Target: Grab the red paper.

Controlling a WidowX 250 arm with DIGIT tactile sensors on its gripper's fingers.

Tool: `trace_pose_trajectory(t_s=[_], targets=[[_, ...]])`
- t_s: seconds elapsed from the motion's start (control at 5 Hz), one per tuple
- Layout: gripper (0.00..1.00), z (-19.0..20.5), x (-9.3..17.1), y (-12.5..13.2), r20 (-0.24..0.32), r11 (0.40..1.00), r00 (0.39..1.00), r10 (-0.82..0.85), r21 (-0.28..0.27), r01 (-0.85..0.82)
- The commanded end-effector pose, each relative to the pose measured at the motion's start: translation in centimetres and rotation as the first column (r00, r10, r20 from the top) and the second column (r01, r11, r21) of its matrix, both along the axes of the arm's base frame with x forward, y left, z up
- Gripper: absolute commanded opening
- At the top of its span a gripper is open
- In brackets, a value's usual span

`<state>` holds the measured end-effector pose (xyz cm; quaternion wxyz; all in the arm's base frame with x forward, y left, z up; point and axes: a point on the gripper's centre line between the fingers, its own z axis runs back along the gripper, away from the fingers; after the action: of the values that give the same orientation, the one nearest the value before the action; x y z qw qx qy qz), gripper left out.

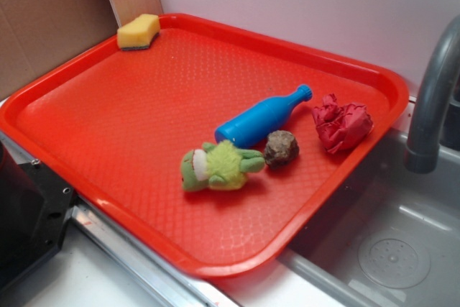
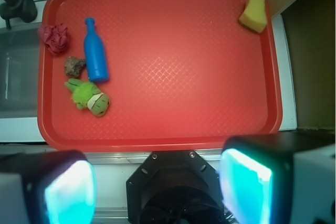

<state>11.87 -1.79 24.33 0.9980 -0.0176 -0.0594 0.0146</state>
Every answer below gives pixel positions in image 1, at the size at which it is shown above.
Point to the red plastic tray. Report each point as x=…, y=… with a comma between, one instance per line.
x=116, y=125

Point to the metal rail strip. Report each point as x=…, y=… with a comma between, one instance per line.
x=101, y=265

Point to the brown cardboard panel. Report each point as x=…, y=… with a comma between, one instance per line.
x=39, y=35

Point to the brown rough rock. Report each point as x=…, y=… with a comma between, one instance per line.
x=281, y=149

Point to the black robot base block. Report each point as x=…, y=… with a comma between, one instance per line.
x=36, y=205

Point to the grey plastic sink basin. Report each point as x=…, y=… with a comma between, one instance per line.
x=387, y=236

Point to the green plush frog toy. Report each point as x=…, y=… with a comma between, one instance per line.
x=220, y=167

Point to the red paper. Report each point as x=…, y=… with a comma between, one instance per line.
x=341, y=127

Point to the grey faucet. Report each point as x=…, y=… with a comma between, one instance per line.
x=435, y=119

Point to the yellow sponge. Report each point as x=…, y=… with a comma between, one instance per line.
x=139, y=33

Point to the blue plastic toy bottle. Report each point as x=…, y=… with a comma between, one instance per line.
x=254, y=124

